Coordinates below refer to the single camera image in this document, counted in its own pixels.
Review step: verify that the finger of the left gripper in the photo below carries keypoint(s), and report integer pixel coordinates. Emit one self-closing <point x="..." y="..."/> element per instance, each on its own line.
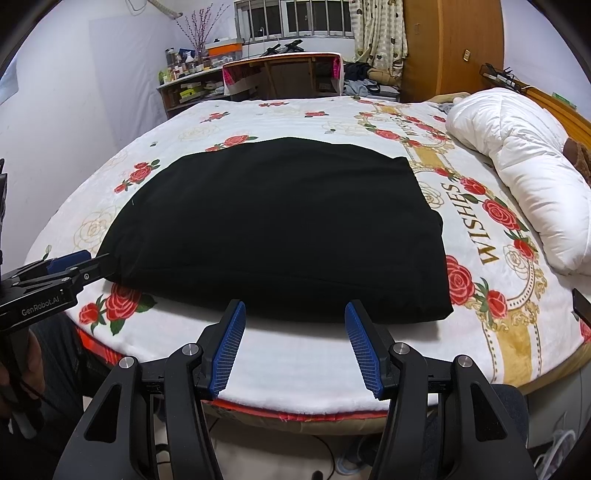
<point x="65" y="262"/>
<point x="97" y="268"/>

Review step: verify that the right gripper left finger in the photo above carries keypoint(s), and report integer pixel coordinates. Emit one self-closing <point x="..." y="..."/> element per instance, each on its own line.
<point x="114" y="438"/>

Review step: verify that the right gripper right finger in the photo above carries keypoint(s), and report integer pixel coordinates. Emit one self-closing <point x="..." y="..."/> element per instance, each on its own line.
<point x="478" y="438"/>

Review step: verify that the black winter coat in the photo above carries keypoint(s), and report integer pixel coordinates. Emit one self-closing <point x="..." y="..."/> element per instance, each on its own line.
<point x="295" y="228"/>

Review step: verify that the clothes pile on chair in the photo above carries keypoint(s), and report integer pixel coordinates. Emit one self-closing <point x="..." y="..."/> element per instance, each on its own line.
<point x="363" y="80"/>

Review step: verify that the person's left hand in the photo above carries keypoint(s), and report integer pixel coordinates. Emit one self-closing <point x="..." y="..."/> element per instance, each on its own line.
<point x="21" y="365"/>

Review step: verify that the floral white bed blanket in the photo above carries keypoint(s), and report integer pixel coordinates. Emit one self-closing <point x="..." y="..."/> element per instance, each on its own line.
<point x="512" y="314"/>

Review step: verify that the wooden shelf with clutter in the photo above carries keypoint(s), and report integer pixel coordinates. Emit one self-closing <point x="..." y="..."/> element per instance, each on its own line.
<point x="183" y="93"/>

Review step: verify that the orange plastic storage box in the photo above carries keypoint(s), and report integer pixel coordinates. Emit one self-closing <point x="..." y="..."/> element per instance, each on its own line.
<point x="226" y="51"/>

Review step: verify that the pink blossom branch vase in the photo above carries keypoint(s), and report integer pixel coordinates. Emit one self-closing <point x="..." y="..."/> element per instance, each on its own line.
<point x="197" y="26"/>

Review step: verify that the wooden desk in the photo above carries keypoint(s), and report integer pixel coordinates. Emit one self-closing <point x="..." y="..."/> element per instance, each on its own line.
<point x="285" y="76"/>

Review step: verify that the barred window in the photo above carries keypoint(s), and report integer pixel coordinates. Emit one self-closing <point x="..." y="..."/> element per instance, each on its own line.
<point x="281" y="19"/>

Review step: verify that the white puffy duvet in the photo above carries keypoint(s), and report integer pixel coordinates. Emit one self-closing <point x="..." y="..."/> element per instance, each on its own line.
<point x="525" y="143"/>

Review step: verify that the wooden headboard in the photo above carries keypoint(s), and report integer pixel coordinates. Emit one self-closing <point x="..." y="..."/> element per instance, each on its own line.
<point x="577" y="127"/>

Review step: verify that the patterned cream curtain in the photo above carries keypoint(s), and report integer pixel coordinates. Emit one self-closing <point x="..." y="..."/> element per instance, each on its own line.
<point x="379" y="31"/>

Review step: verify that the wooden wardrobe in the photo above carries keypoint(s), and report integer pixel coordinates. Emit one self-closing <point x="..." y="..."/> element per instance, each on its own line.
<point x="448" y="43"/>

